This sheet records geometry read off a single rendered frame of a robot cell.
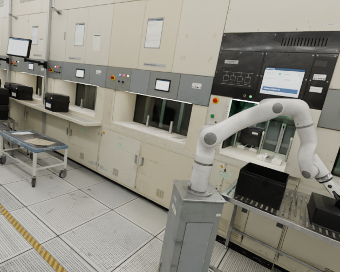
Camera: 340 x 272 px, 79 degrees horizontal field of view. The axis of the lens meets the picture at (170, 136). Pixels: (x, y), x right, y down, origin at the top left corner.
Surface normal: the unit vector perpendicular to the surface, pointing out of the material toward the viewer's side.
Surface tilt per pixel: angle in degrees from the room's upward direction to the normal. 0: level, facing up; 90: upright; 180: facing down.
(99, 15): 90
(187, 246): 90
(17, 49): 82
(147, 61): 90
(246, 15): 92
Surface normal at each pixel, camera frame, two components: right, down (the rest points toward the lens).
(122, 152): -0.54, 0.07
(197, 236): 0.20, 0.22
